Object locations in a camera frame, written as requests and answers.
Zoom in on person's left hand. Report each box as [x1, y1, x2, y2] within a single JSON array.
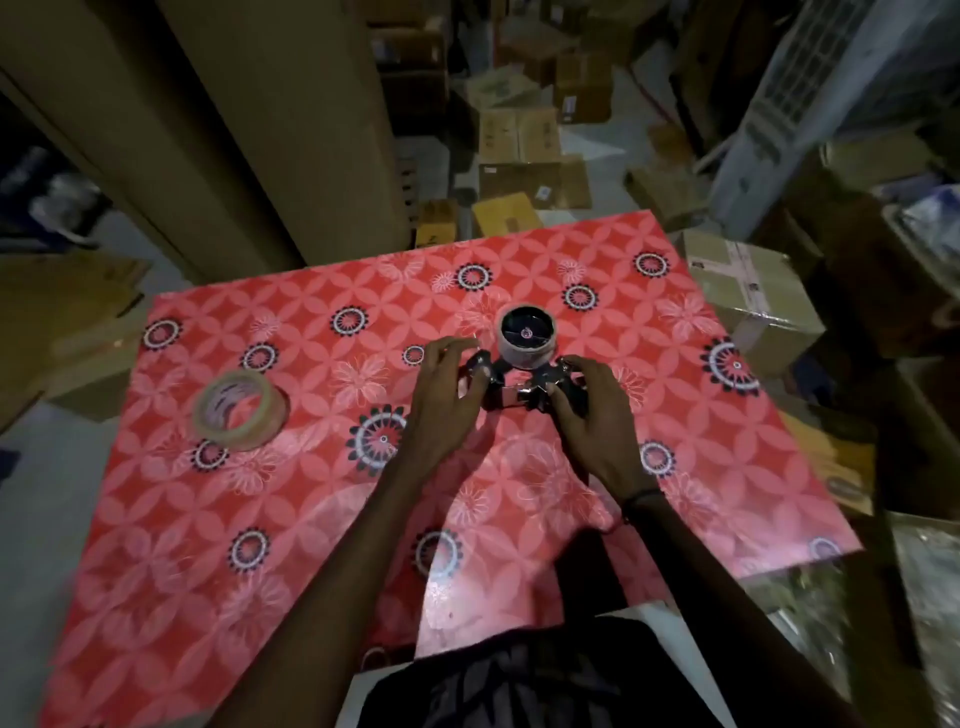
[[388, 335, 493, 483]]

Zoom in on person's right hand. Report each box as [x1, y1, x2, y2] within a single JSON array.
[[545, 355, 663, 508]]

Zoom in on black metal tape dispenser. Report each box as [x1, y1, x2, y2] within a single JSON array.
[[461, 307, 590, 421]]

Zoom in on clear tape roll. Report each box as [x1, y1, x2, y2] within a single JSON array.
[[191, 368, 292, 453]]

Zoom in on person's right forearm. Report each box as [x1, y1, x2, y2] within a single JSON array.
[[622, 491, 871, 728]]

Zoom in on person's left forearm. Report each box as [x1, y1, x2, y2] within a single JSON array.
[[206, 464, 451, 728]]

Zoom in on black wristband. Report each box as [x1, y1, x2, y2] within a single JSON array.
[[620, 487, 665, 523]]

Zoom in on red floral table cover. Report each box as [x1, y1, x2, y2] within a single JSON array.
[[37, 209, 864, 728]]

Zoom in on taped plastic-wrapped cardboard box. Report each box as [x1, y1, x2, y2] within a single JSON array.
[[678, 228, 826, 376]]

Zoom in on dark patterned shirt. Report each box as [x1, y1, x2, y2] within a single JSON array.
[[359, 614, 721, 728]]

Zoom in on clear plastic wrapped bundle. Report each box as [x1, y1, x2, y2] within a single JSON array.
[[742, 517, 960, 728]]

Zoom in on pile of cardboard boxes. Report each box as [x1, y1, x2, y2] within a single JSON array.
[[367, 0, 714, 249]]

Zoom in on tall brown cardboard carton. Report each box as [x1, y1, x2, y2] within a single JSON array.
[[157, 0, 412, 268], [0, 0, 301, 286]]

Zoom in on brown cardboard box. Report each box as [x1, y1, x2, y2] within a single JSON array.
[[44, 299, 151, 421]]

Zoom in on white air cooler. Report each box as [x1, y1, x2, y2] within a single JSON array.
[[708, 0, 960, 241]]

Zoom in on large dark printed carton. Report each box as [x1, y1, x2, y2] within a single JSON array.
[[671, 0, 796, 159]]

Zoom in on flattened cardboard sheets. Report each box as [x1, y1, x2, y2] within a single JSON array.
[[0, 251, 151, 436]]

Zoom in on white crumpled plastic bag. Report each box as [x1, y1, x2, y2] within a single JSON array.
[[29, 172, 103, 245]]

